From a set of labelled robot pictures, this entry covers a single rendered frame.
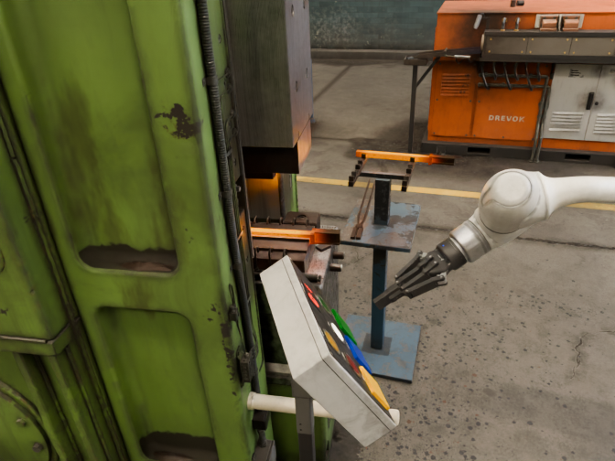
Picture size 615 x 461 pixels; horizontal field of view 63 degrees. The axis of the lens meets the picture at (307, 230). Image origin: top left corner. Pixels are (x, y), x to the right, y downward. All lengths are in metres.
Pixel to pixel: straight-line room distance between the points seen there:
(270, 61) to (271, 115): 0.13
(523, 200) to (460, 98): 3.91
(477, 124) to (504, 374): 2.87
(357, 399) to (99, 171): 0.79
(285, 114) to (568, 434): 1.82
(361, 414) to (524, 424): 1.50
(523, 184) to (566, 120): 3.98
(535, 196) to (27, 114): 1.07
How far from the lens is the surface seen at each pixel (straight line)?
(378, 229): 2.16
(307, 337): 0.95
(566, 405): 2.61
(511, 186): 1.04
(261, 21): 1.25
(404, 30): 8.97
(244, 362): 1.42
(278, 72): 1.26
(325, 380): 0.94
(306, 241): 1.61
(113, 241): 1.38
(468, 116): 4.96
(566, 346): 2.91
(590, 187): 1.15
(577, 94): 4.97
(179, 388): 1.66
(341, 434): 2.30
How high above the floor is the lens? 1.83
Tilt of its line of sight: 30 degrees down
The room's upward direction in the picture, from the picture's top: 3 degrees counter-clockwise
